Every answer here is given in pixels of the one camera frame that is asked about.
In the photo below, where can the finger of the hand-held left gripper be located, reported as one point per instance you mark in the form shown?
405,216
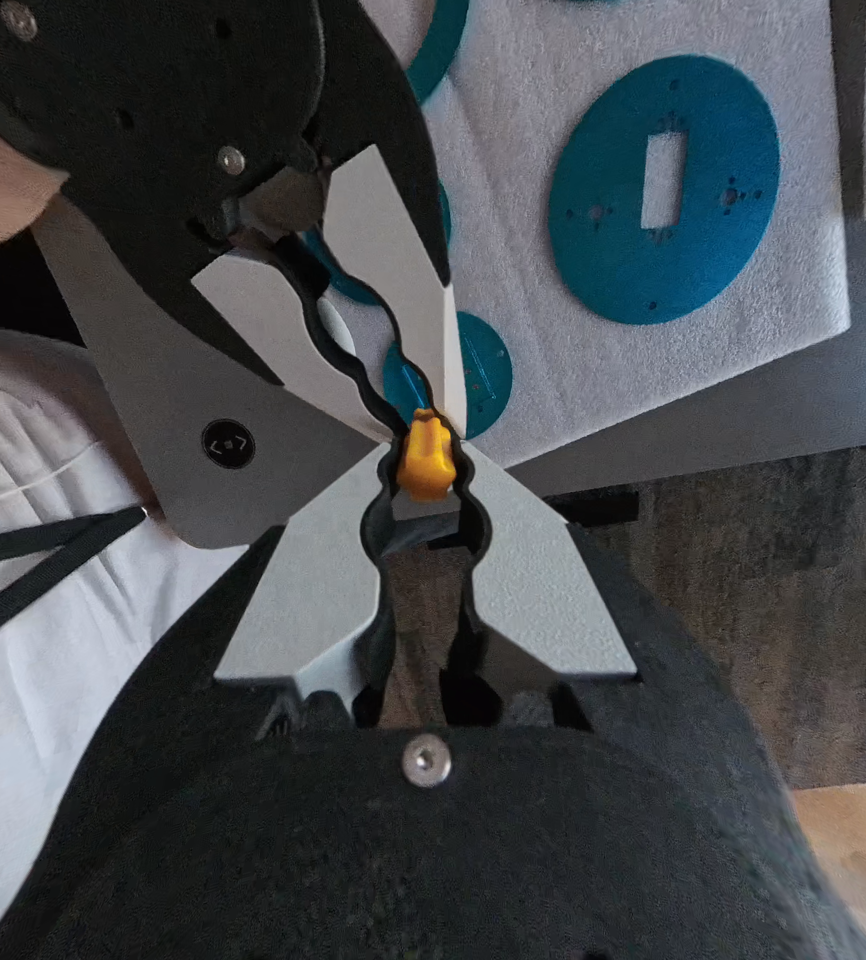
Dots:
252,315
380,232

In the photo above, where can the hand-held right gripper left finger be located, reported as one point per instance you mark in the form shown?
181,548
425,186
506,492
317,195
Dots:
313,600

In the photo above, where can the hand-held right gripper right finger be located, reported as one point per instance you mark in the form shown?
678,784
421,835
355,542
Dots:
545,592

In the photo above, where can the small blue disc with bracket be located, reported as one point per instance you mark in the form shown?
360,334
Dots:
489,367

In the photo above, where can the round black desk button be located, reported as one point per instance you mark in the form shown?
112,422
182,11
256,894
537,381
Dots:
228,444

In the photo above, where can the small blue round plate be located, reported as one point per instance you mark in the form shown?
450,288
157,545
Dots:
335,279

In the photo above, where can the white foam sheet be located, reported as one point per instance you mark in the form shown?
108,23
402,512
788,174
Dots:
523,225

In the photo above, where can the blue plate with rectangular slot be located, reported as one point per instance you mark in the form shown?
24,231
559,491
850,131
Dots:
605,247

